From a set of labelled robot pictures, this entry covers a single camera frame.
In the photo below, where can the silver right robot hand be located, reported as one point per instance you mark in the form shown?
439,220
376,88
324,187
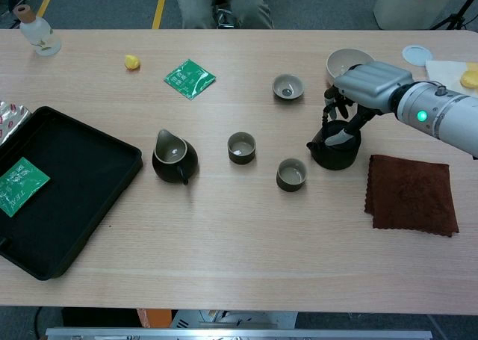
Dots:
373,84

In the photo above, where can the black teapot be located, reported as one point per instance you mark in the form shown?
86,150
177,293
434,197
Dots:
336,158

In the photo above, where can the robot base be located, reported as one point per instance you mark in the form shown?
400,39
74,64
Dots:
231,319

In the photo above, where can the grey teacup with dark spot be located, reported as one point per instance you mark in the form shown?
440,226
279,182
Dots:
280,89

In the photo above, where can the grey-green teacup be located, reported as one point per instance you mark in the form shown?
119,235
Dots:
242,155
291,183

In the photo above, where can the cream bowl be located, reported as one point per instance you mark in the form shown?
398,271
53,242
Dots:
343,61

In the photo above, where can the white round lid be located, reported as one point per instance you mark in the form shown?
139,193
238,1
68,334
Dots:
416,55

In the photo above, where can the white board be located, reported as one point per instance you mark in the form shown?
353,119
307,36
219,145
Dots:
444,73

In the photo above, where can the white storage bin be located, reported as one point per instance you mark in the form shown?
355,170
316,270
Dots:
407,11

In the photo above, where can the yellow food piece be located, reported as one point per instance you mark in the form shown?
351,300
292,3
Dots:
470,79

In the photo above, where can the black tripod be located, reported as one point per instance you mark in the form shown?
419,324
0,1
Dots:
455,18

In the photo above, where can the brown cloth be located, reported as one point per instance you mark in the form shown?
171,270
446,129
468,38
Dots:
411,194

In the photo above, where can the green tea packet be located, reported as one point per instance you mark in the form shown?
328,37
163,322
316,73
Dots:
18,187
188,79

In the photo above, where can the seated person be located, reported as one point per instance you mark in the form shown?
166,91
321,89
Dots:
194,3

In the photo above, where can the black square tray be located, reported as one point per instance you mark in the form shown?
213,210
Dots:
74,168

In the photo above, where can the orange panel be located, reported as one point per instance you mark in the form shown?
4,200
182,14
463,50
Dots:
153,317

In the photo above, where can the frosted glass bottle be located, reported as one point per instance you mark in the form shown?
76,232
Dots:
39,35

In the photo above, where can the silver foil bag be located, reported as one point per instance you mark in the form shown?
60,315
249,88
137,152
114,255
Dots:
11,119

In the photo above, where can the aluminium rail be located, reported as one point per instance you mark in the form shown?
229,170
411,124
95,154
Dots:
224,334

